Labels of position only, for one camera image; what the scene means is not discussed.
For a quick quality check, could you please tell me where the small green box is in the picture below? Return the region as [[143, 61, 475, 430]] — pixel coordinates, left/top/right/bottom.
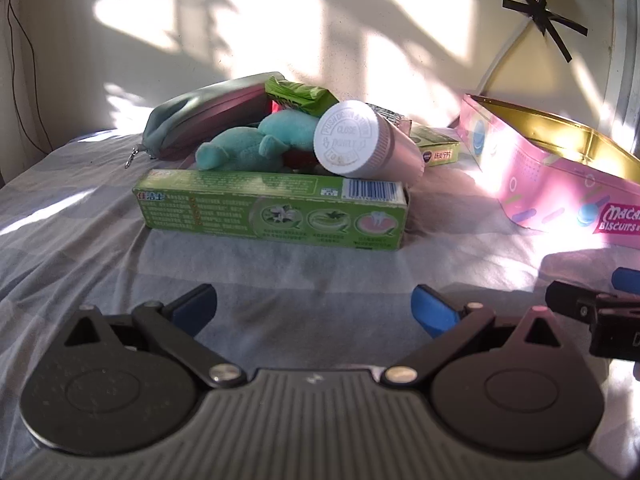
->
[[410, 125, 461, 167]]

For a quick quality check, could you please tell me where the green zipper pouch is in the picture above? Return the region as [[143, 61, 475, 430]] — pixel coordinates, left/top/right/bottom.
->
[[125, 71, 288, 168]]

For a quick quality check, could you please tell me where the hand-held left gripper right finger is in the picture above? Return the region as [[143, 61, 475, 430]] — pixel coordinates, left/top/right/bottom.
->
[[382, 284, 566, 387]]

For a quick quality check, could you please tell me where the green snack packet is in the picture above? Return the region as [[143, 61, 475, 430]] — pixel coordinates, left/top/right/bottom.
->
[[264, 75, 341, 120]]

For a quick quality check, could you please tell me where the white window frame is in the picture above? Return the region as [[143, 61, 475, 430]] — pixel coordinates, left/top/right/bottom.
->
[[602, 0, 640, 156]]

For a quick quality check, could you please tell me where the teal plush toy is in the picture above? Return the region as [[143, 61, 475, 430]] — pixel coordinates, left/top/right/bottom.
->
[[195, 109, 321, 172]]

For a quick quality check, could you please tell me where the black tape cross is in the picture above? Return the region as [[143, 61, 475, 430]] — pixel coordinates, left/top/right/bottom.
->
[[502, 0, 590, 63]]

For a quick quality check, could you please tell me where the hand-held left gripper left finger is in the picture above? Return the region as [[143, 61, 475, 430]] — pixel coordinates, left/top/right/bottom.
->
[[62, 283, 248, 389]]

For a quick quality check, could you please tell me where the white capped bottle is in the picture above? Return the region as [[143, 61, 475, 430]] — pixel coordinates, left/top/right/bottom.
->
[[313, 101, 426, 181]]

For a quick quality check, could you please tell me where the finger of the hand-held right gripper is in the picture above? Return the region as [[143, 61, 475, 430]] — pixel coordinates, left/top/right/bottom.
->
[[545, 280, 617, 322], [612, 267, 640, 292]]

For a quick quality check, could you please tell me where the pink biscuit tin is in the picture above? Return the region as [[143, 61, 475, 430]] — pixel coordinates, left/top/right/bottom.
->
[[459, 92, 640, 251]]

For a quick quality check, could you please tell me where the thin dark wire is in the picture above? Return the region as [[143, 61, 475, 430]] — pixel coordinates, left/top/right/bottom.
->
[[0, 0, 53, 153]]

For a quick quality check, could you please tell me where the floral patterned tissue pack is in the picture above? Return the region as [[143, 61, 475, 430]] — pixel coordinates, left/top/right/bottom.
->
[[370, 102, 413, 133]]

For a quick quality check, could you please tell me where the red box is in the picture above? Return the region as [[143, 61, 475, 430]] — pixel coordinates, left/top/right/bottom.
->
[[282, 150, 316, 170]]

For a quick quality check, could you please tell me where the green toothpaste box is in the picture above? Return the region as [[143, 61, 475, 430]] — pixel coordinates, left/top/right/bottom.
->
[[132, 169, 412, 252]]

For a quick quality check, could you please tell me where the white cable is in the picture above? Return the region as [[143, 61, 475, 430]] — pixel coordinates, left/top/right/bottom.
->
[[477, 0, 546, 96]]

